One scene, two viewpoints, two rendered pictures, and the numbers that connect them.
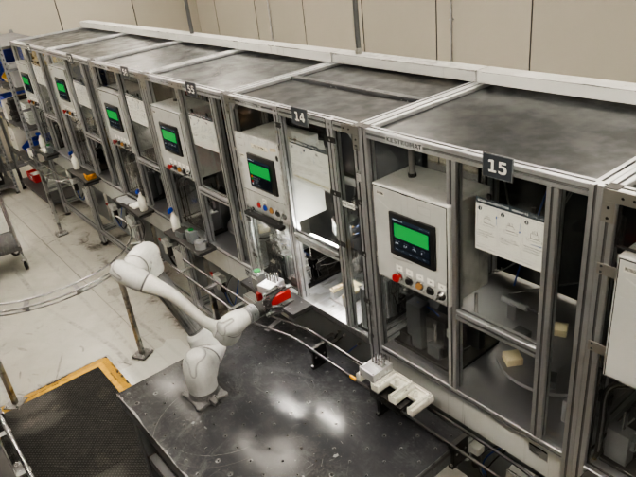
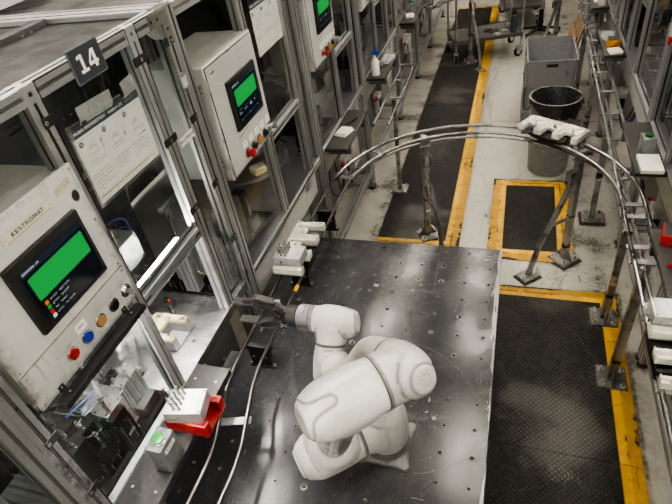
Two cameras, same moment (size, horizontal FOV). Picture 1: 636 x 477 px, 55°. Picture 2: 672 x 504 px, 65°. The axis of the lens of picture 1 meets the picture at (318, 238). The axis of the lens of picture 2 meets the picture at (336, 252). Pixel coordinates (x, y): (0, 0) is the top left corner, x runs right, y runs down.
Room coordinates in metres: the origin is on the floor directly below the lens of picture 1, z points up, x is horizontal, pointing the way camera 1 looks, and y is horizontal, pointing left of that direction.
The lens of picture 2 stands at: (3.11, 1.52, 2.38)
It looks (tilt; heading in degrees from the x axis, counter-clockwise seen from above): 39 degrees down; 239
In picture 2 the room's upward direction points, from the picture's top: 10 degrees counter-clockwise
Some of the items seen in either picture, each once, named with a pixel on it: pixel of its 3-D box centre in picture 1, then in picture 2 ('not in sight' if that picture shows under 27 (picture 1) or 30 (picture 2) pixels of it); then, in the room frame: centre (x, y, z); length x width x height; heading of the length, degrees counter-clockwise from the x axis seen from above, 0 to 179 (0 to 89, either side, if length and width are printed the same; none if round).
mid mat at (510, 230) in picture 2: not in sight; (529, 216); (0.32, -0.29, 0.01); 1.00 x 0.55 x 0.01; 36
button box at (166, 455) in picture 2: (259, 278); (162, 448); (3.16, 0.37, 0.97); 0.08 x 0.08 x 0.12; 36
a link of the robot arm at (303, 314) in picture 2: (251, 313); (306, 317); (2.57, 0.37, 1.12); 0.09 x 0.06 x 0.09; 36
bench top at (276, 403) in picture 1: (276, 415); (361, 356); (2.34, 0.31, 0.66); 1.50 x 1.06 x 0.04; 36
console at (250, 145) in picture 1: (278, 171); (20, 282); (3.23, 0.17, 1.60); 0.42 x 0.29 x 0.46; 36
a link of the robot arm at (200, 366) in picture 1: (199, 368); (380, 418); (2.54, 0.68, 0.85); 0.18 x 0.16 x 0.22; 169
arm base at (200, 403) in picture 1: (205, 393); (387, 434); (2.51, 0.67, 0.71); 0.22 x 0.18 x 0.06; 36
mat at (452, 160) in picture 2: not in sight; (459, 83); (-1.22, -2.35, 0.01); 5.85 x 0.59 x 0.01; 36
